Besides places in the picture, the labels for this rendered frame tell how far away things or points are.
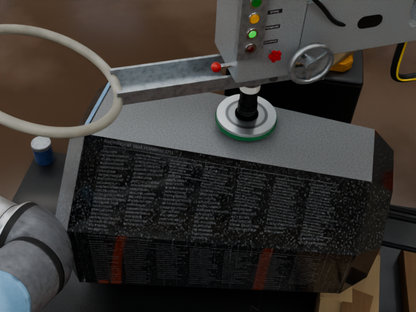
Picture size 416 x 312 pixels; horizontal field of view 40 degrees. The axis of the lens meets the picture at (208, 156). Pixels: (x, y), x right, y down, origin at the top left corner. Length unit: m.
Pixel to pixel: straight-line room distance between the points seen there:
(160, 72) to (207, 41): 2.07
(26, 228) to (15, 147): 2.30
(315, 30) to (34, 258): 1.13
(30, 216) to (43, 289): 0.14
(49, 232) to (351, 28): 1.17
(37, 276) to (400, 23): 1.38
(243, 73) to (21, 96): 2.07
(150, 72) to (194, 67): 0.15
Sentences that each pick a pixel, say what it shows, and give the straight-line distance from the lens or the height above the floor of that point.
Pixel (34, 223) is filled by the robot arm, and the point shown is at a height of 1.52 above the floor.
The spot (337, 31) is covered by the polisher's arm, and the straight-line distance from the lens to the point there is 1.80.
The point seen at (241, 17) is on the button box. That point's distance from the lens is 1.58.
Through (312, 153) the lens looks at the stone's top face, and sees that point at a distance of 2.00.
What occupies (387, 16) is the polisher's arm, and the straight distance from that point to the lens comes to 1.87.
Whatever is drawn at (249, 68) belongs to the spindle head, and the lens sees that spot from 1.73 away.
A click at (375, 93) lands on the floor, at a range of 3.69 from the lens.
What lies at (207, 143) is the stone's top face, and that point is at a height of 0.87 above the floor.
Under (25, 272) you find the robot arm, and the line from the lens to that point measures 0.91.
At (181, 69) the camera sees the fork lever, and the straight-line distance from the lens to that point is 1.86.
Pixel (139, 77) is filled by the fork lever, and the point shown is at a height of 1.13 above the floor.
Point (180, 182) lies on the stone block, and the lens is 1.97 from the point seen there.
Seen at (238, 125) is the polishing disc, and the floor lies 0.92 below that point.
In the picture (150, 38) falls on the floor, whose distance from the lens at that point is 3.91.
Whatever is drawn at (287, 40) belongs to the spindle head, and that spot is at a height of 1.31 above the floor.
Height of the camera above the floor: 2.30
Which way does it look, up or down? 48 degrees down
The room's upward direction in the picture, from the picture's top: 3 degrees clockwise
